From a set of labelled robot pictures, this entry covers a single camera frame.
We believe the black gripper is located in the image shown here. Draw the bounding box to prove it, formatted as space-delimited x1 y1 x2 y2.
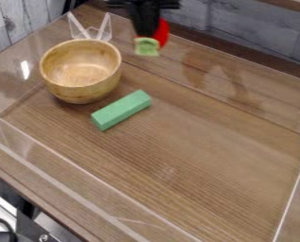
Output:
106 0 179 37

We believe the red plush strawberry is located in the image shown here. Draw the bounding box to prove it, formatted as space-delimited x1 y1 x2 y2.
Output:
134 18 170 57

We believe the wooden bowl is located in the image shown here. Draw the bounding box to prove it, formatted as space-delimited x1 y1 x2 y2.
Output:
39 39 122 104

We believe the green rectangular block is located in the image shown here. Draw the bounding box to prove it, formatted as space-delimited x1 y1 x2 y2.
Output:
90 90 150 131

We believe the clear acrylic tray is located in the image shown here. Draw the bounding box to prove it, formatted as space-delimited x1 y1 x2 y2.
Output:
0 60 300 242

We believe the clear acrylic corner bracket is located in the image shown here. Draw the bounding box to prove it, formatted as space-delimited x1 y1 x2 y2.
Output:
67 11 113 42

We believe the black metal mount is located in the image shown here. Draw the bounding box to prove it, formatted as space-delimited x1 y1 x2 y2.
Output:
15 208 59 242

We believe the black cable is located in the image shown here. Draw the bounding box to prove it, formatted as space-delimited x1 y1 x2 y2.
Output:
0 216 18 242

